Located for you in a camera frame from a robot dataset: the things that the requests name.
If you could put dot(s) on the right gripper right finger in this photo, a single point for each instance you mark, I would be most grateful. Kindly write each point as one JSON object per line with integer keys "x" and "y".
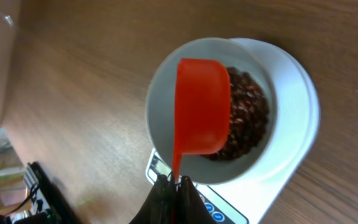
{"x": 189, "y": 207}

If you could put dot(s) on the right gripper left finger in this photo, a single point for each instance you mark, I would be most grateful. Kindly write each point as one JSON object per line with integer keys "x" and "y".
{"x": 159, "y": 204}

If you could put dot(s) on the orange measuring scoop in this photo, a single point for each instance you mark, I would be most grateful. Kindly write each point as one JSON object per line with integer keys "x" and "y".
{"x": 201, "y": 111}

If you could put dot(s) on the white digital kitchen scale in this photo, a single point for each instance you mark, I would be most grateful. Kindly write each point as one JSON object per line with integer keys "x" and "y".
{"x": 246, "y": 200}

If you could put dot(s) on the white round bowl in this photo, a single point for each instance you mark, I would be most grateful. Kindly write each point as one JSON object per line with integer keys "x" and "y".
{"x": 159, "y": 111}

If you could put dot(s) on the red beans in bowl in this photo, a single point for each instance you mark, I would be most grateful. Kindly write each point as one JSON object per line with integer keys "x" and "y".
{"x": 248, "y": 119}

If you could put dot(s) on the aluminium frame rail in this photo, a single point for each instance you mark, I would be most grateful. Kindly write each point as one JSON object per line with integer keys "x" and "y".
{"x": 47, "y": 204}

